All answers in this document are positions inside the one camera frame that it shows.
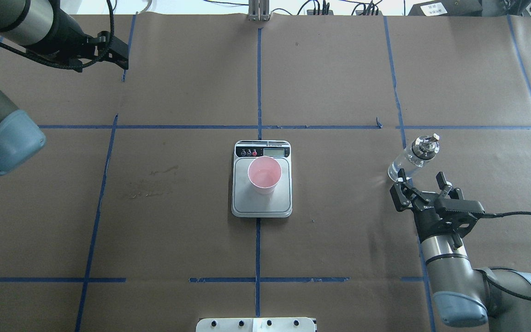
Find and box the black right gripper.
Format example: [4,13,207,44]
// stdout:
[389,169,463,243]

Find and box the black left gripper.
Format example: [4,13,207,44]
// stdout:
[47,7,129,73]

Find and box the clear glass sauce bottle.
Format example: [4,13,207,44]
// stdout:
[387,134,441,182]

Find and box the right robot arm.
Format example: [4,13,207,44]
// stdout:
[389,169,531,332]

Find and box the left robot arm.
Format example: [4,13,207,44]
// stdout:
[0,0,129,176]

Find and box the silver electronic kitchen scale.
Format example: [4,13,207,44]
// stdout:
[230,140,293,218]

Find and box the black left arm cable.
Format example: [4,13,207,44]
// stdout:
[0,0,118,71]

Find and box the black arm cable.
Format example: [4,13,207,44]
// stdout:
[0,0,118,71]
[478,211,531,305]

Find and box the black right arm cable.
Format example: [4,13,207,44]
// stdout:
[478,211,531,305]

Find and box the aluminium frame post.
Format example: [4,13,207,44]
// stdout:
[248,0,271,22]

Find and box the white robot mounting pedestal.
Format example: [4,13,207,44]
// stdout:
[195,317,318,332]

